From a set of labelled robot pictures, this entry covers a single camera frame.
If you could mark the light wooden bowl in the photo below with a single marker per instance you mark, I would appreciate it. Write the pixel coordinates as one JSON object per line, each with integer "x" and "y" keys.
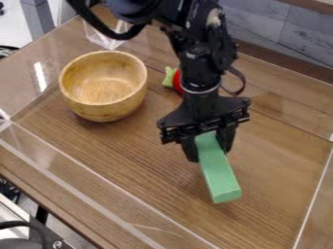
{"x": 103, "y": 85}

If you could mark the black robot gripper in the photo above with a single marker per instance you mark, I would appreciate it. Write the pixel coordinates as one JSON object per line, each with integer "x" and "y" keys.
{"x": 204, "y": 113}

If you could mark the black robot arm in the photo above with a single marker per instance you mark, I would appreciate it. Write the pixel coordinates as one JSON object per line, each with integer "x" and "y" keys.
{"x": 194, "y": 25}

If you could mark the green rectangular block stick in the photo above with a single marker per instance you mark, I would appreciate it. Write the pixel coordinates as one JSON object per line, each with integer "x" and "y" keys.
{"x": 221, "y": 180}

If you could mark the grey post at back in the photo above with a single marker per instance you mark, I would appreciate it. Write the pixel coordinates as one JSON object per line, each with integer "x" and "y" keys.
{"x": 38, "y": 17}

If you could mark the clear acrylic tray enclosure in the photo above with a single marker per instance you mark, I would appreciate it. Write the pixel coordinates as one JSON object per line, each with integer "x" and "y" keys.
{"x": 125, "y": 189}

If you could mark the red felt tomato toy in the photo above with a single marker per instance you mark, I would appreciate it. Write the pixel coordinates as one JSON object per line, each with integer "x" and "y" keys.
{"x": 171, "y": 80}

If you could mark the black table leg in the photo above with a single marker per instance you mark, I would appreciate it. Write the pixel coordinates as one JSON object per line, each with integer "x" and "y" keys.
{"x": 42, "y": 215}

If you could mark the black bracket with bolt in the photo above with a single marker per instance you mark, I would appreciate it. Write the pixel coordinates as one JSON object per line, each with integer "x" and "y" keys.
{"x": 56, "y": 241}

